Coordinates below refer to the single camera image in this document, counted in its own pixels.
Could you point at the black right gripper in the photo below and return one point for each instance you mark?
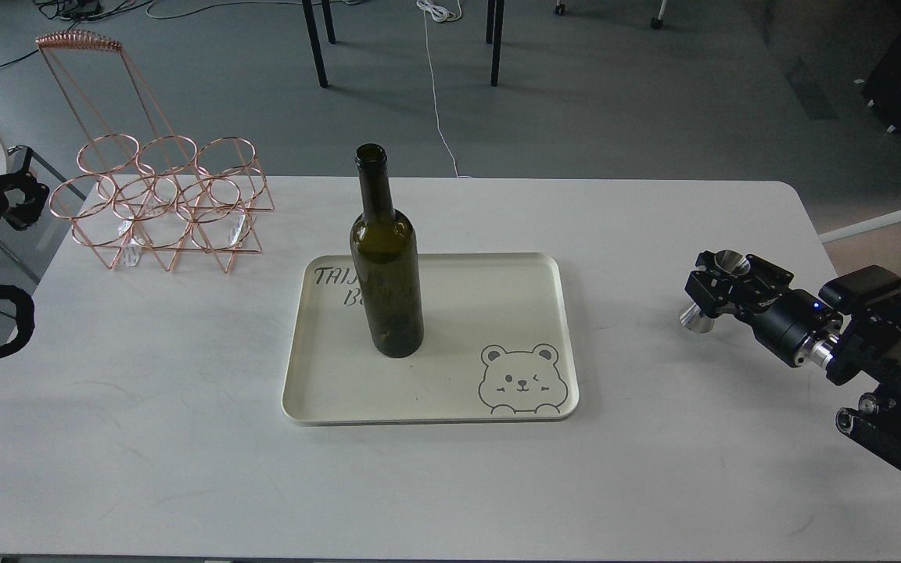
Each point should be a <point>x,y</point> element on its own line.
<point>788,322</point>

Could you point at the dark green wine bottle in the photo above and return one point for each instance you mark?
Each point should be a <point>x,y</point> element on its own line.
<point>383,247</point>

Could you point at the steel double jigger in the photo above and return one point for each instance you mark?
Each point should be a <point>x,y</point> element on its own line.
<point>709,286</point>

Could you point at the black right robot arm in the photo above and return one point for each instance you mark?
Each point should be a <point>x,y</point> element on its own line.
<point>852,326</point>

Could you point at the cream bear serving tray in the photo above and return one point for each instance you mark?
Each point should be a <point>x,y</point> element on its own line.
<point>496,347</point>

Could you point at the black table leg left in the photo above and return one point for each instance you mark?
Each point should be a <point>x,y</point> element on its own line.
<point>311,24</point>

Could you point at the black table leg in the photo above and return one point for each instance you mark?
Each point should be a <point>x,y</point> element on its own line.
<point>494,36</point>
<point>311,24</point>

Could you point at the black table leg right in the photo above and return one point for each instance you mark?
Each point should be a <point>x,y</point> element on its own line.
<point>494,36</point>

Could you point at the copper wire bottle rack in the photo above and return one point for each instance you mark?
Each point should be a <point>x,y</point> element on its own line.
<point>161,195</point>

